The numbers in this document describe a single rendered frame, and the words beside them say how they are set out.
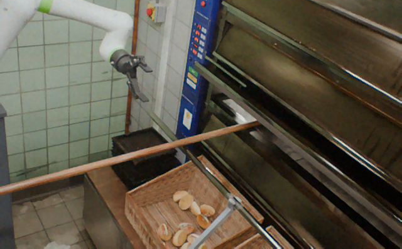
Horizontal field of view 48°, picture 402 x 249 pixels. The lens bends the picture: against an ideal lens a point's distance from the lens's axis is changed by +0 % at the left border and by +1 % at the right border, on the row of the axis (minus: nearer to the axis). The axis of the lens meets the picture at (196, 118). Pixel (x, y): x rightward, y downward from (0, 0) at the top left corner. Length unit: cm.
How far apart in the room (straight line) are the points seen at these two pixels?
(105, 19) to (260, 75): 73
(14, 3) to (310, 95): 119
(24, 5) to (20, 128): 147
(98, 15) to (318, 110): 100
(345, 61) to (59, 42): 180
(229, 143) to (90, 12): 98
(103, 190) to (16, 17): 122
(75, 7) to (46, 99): 120
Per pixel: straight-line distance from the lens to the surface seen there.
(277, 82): 199
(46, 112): 312
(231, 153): 236
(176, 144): 199
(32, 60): 291
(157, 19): 271
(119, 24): 201
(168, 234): 237
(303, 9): 190
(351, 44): 174
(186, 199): 254
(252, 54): 212
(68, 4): 197
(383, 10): 167
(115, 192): 264
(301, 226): 210
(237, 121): 228
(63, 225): 328
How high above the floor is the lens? 234
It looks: 31 degrees down
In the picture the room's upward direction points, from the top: 10 degrees clockwise
